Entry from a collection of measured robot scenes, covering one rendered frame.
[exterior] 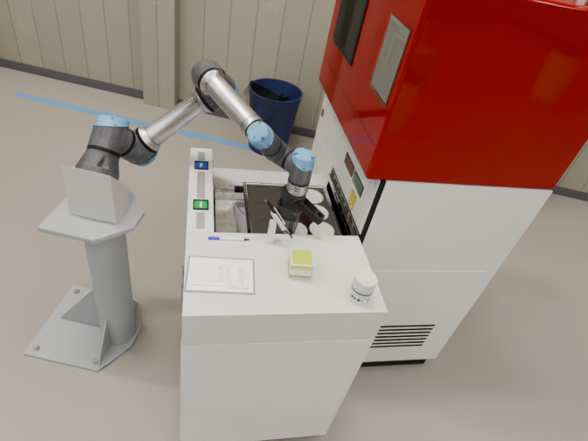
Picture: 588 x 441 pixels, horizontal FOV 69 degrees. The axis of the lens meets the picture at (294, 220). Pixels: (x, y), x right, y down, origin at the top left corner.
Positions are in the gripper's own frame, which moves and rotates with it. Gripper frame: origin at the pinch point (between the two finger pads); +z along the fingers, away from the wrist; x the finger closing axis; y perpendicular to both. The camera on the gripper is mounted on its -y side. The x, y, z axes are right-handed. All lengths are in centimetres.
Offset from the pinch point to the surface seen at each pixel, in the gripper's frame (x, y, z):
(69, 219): 25, 79, 10
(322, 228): -12.6, -8.7, 2.1
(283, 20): -237, 98, -7
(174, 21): -208, 183, 11
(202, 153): -25, 52, -4
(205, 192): -0.9, 37.4, -4.0
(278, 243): 11.4, 1.6, -4.4
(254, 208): -9.2, 19.6, 2.1
